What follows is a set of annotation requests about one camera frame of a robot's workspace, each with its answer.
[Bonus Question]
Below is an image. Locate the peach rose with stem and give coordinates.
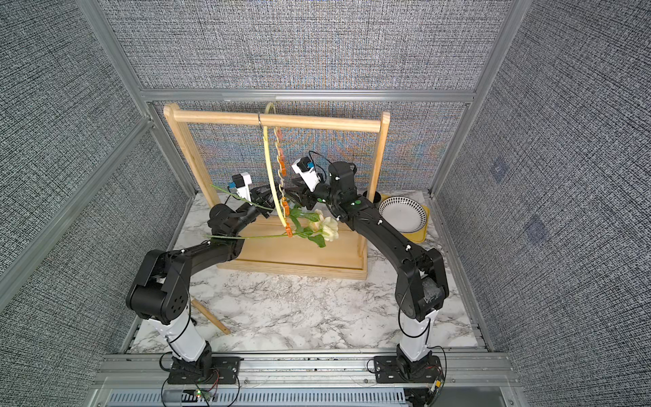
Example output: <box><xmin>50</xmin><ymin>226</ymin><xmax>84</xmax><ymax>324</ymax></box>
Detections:
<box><xmin>208</xmin><ymin>186</ymin><xmax>325</xmax><ymax>239</ymax></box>

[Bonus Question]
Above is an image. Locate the yellow tray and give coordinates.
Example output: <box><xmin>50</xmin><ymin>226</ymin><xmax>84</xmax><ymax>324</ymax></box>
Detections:
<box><xmin>378</xmin><ymin>195</ymin><xmax>431</xmax><ymax>245</ymax></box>

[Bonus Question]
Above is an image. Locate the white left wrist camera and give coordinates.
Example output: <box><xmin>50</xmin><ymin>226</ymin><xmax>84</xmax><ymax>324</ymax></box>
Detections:
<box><xmin>229</xmin><ymin>172</ymin><xmax>252</xmax><ymax>201</ymax></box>

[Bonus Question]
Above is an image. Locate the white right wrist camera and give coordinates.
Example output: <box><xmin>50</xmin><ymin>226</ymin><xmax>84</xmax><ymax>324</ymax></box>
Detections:
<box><xmin>292</xmin><ymin>157</ymin><xmax>321</xmax><ymax>192</ymax></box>

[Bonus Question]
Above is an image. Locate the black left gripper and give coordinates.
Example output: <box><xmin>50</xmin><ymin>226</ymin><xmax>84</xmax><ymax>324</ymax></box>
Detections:
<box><xmin>231</xmin><ymin>184</ymin><xmax>281</xmax><ymax>239</ymax></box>

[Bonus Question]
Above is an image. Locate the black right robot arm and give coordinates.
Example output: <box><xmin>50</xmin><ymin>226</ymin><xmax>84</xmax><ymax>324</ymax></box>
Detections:
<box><xmin>286</xmin><ymin>157</ymin><xmax>449</xmax><ymax>376</ymax></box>

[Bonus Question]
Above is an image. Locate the yellow plastic clip hanger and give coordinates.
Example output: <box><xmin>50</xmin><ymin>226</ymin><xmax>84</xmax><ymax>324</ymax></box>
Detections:
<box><xmin>258</xmin><ymin>114</ymin><xmax>291</xmax><ymax>230</ymax></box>

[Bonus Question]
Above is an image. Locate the wooden handled spatula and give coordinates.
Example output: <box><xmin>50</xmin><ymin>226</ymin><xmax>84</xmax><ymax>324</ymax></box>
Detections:
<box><xmin>191</xmin><ymin>298</ymin><xmax>232</xmax><ymax>335</ymax></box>

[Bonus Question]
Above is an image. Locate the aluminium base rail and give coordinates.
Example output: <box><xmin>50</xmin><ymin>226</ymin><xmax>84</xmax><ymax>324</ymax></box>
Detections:
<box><xmin>83</xmin><ymin>349</ymin><xmax>527</xmax><ymax>406</ymax></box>

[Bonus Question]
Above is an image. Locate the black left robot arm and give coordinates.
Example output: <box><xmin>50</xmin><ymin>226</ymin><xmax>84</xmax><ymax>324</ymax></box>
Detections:
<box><xmin>125</xmin><ymin>186</ymin><xmax>274</xmax><ymax>376</ymax></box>

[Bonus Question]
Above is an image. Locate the white patterned plate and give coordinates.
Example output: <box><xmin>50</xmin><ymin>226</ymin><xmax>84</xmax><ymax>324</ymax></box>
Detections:
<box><xmin>378</xmin><ymin>196</ymin><xmax>428</xmax><ymax>235</ymax></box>

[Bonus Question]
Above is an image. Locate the white rose with stem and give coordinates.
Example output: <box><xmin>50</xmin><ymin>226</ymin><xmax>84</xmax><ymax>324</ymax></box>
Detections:
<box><xmin>208</xmin><ymin>217</ymin><xmax>339</xmax><ymax>248</ymax></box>

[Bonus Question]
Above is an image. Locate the wooden hanging rack frame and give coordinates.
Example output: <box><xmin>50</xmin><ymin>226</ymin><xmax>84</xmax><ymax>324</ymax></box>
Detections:
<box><xmin>164</xmin><ymin>103</ymin><xmax>391</xmax><ymax>280</ymax></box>

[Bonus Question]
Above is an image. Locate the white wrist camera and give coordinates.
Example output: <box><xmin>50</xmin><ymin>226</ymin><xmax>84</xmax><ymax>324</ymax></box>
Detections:
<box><xmin>292</xmin><ymin>157</ymin><xmax>321</xmax><ymax>192</ymax></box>
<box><xmin>229</xmin><ymin>172</ymin><xmax>252</xmax><ymax>201</ymax></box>

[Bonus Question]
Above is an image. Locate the black cup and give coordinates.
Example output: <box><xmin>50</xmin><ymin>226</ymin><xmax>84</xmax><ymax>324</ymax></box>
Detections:
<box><xmin>363</xmin><ymin>191</ymin><xmax>382</xmax><ymax>206</ymax></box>

